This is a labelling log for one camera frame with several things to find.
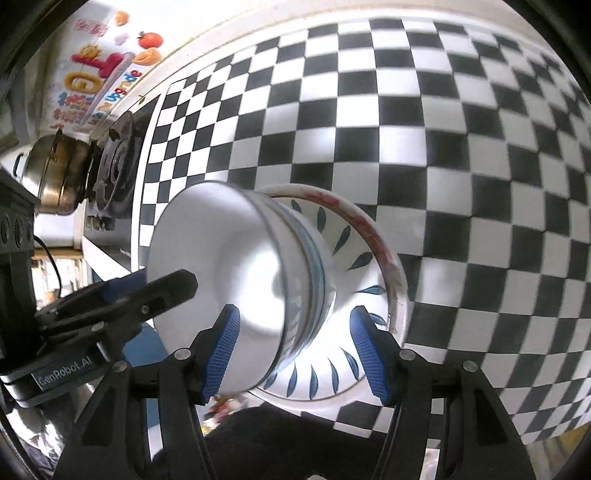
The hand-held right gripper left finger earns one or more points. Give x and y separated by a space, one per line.
221 355

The stainless steel pot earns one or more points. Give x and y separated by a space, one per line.
55 173

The black white checkered tablecloth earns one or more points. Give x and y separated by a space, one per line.
415 161

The blue floral bowl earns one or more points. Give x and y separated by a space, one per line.
327 286

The black gas stove burner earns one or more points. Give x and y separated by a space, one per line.
117 166

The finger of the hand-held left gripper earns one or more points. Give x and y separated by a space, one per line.
124 286
171 290

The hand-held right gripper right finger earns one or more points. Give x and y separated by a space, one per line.
369 360

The colourful wall poster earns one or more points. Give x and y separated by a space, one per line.
92 69

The pink floral plate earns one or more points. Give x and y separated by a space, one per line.
398 281

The plain white bowl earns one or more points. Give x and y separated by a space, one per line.
207 258

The blue leaf pattern plate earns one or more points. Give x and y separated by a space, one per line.
346 249

